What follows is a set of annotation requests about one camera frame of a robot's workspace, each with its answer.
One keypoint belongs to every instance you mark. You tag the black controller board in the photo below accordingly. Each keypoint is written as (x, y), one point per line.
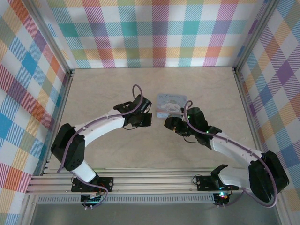
(90, 199)
(222, 198)

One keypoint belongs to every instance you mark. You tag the aluminium side rail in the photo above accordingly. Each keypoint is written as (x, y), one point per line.
(59, 117)
(251, 117)

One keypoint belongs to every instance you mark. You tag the blue cartoon print pad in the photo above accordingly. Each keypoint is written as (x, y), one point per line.
(168, 103)

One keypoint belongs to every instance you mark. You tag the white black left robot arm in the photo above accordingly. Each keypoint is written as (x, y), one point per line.
(77, 150)

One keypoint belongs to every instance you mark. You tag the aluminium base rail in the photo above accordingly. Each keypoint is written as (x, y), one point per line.
(152, 180)

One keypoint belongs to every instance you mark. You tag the aluminium frame post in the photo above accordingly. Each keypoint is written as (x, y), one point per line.
(256, 35)
(48, 36)

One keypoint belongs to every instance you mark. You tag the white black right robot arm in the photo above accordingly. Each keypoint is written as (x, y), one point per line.
(234, 150)

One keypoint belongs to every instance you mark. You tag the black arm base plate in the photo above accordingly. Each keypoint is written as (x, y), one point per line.
(107, 182)
(205, 182)

